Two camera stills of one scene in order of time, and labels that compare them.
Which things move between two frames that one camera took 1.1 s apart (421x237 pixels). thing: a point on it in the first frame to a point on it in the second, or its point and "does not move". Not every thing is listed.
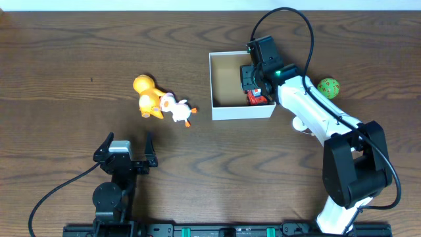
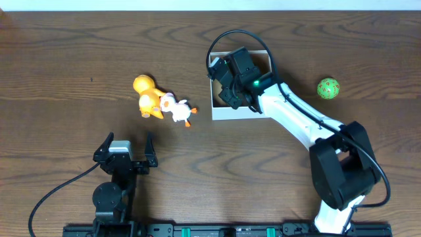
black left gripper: [124, 164] does not move
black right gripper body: [250, 76] to [231, 95]
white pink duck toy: [180, 110] does not move
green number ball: [328, 88] does not move
